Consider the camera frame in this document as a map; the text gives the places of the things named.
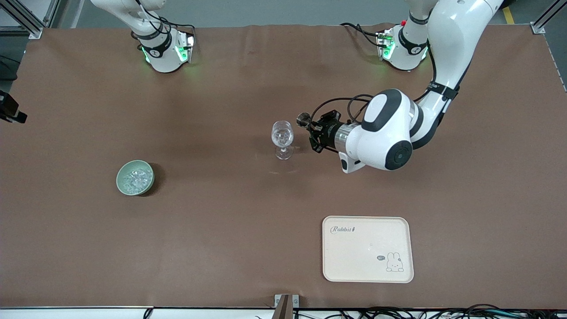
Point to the clear wine glass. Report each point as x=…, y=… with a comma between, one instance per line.
x=282, y=135

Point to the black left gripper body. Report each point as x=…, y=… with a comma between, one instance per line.
x=328, y=131

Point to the silver metal jigger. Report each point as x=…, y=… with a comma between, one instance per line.
x=303, y=118

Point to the cream rabbit print tray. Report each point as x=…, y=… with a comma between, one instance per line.
x=354, y=257

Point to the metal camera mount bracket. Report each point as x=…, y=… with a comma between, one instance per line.
x=283, y=305

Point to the brown table cover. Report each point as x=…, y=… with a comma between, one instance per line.
x=221, y=243

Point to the clear ice cubes heap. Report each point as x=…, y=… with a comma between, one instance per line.
x=136, y=179

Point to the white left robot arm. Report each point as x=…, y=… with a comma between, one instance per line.
x=390, y=128

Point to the green ceramic bowl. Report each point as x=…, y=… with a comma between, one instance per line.
x=120, y=181

